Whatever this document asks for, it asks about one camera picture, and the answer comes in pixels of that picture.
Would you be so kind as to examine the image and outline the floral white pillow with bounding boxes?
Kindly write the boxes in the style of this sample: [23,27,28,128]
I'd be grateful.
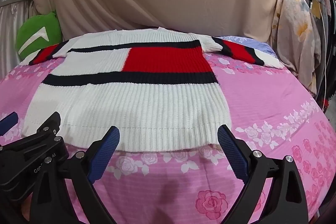
[270,0,322,94]

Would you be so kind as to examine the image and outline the silver grey curtain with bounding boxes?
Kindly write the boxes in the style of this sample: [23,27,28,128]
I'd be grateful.
[0,0,36,77]

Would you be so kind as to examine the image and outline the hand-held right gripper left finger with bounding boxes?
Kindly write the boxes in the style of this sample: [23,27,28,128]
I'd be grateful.
[31,126,121,224]

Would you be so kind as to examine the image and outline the white red navy knitted sweater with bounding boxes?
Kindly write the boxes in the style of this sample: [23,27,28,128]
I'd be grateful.
[18,27,284,153]

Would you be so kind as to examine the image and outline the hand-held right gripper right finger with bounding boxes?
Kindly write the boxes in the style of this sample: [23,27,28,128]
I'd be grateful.
[217,124,309,224]

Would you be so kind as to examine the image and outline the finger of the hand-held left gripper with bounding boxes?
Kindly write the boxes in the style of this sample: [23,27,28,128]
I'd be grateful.
[23,112,64,148]
[0,112,19,136]

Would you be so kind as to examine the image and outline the hanging dark clothes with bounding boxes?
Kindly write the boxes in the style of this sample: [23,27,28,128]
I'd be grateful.
[278,0,336,114]

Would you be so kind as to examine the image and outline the green pillow with white mark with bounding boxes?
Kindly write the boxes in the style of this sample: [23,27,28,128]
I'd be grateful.
[16,11,63,60]

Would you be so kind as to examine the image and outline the pink floral bed sheet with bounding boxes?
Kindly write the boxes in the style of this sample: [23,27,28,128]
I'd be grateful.
[0,35,336,224]

